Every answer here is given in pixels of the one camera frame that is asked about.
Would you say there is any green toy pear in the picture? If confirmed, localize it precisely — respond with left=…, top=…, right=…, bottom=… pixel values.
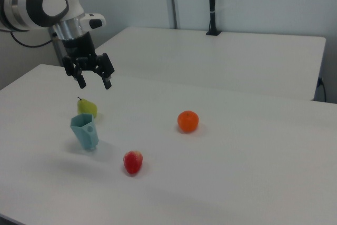
left=76, top=96, right=98, bottom=119

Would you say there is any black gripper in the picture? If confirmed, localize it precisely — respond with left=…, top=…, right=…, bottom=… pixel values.
left=61, top=32, right=116, bottom=90

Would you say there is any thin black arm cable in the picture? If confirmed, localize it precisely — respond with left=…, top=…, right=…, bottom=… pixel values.
left=9, top=31, right=58, bottom=48

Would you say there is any red toy strawberry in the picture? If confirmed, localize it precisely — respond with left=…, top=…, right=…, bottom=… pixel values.
left=123, top=150, right=144, bottom=175

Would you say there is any orange toy mandarin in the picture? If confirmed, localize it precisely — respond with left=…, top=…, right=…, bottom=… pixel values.
left=177, top=110, right=200, bottom=134

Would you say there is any black cable at table side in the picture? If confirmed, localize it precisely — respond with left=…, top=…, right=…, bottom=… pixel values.
left=317, top=77, right=328, bottom=102

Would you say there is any light blue plastic mug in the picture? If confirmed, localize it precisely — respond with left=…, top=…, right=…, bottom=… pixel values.
left=70, top=113, right=100, bottom=152

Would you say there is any black pole with base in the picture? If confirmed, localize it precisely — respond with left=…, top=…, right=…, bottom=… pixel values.
left=205, top=0, right=222, bottom=37

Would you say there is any white side table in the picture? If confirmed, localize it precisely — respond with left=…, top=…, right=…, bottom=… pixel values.
left=93, top=26, right=327, bottom=102

